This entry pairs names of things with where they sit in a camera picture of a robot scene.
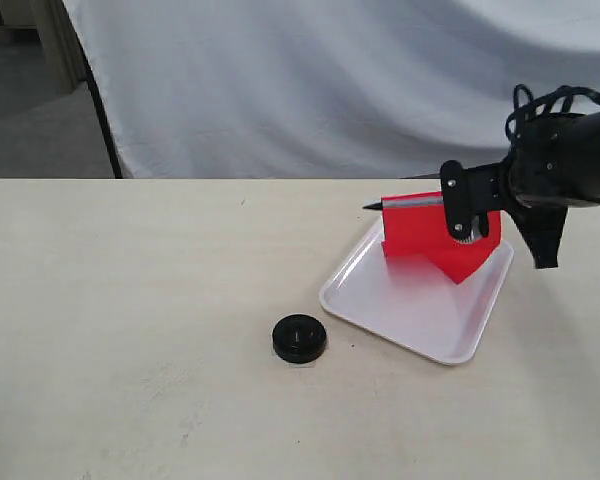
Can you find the black round flag base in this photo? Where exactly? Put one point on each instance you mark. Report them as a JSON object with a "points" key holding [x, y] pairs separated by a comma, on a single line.
{"points": [[299, 338]]}

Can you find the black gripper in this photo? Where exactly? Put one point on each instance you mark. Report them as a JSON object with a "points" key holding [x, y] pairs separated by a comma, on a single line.
{"points": [[528, 177]]}

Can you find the white backdrop cloth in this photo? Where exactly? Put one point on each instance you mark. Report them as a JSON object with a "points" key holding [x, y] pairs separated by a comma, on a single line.
{"points": [[324, 89]]}

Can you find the red flag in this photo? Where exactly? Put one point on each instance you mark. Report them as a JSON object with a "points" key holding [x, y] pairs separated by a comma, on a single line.
{"points": [[415, 228]]}

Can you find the white plastic tray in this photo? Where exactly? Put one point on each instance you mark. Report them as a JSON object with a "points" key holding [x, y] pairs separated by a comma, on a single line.
{"points": [[413, 304]]}

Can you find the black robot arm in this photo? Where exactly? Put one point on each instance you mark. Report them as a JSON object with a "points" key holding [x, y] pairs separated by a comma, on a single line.
{"points": [[578, 153]]}

